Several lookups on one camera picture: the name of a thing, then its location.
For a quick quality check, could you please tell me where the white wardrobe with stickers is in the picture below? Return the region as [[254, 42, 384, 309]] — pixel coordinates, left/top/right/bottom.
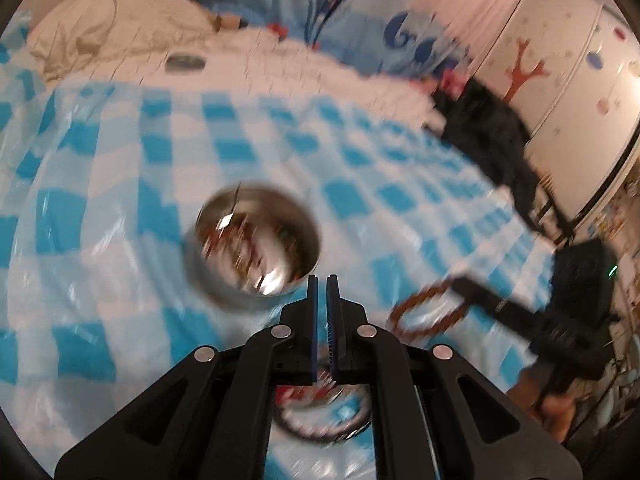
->
[[472, 0, 640, 226]]

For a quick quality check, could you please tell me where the black bracelet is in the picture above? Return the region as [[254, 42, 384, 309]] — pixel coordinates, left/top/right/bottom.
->
[[274, 385, 373, 443]]

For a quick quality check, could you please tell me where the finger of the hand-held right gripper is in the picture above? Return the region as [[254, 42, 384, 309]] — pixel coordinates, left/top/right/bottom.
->
[[450, 276, 551, 333]]

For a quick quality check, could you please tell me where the blue whale print bedding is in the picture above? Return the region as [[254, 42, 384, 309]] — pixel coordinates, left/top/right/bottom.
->
[[147, 0, 473, 78]]

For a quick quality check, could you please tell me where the white striped quilt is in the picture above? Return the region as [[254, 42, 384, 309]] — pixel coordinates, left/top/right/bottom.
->
[[27, 0, 446, 133]]

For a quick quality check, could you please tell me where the round metal tin lid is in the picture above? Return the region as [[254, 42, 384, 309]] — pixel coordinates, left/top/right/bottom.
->
[[165, 54, 207, 73]]

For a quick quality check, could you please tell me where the round metal tin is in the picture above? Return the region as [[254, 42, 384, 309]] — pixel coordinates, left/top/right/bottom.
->
[[185, 185, 323, 311]]

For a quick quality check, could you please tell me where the person's right hand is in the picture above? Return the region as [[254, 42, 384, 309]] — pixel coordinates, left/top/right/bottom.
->
[[510, 365, 573, 443]]

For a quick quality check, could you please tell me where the pile of assorted jewelry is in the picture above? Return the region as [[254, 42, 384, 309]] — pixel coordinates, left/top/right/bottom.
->
[[200, 205, 301, 286]]

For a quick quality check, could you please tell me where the black clothing pile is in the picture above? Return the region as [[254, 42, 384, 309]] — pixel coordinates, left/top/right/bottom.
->
[[432, 77, 576, 241]]

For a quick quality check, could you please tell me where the blue checkered plastic sheet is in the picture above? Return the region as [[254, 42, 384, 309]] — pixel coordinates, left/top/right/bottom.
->
[[0, 25, 566, 480]]

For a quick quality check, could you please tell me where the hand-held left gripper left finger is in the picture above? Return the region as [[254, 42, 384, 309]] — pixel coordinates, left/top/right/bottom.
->
[[54, 275, 319, 480]]

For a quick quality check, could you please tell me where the pile of colourful clutter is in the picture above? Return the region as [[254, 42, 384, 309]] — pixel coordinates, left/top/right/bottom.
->
[[590, 180, 640, 411]]

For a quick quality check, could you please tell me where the brown bead bracelet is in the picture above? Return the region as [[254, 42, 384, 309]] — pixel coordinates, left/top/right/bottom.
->
[[387, 280, 471, 341]]

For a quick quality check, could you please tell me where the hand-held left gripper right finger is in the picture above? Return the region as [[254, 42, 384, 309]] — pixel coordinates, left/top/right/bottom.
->
[[326, 274, 585, 480]]

